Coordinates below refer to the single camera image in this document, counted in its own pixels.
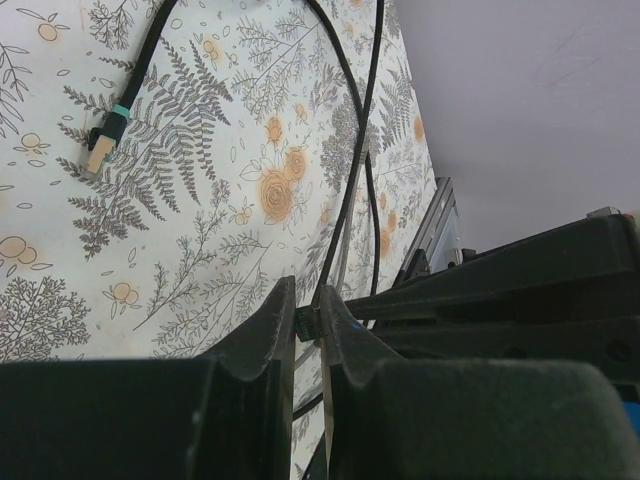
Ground black braided cable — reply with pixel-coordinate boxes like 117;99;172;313
294;0;386;341

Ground aluminium frame rail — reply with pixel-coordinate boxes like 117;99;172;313
395;177;463;284

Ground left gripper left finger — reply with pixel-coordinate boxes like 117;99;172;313
1;277;295;479

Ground floral tablecloth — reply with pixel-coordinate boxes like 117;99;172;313
0;0;441;480

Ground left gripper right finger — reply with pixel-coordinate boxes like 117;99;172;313
320;287;639;479

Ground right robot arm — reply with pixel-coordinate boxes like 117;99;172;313
347;214;639;402

